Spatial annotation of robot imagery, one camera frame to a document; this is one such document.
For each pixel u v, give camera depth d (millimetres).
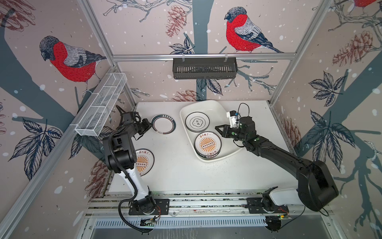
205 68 1047
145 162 898
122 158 518
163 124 1059
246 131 645
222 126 775
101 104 789
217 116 1115
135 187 581
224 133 728
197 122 1070
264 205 674
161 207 731
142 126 872
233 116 745
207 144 951
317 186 417
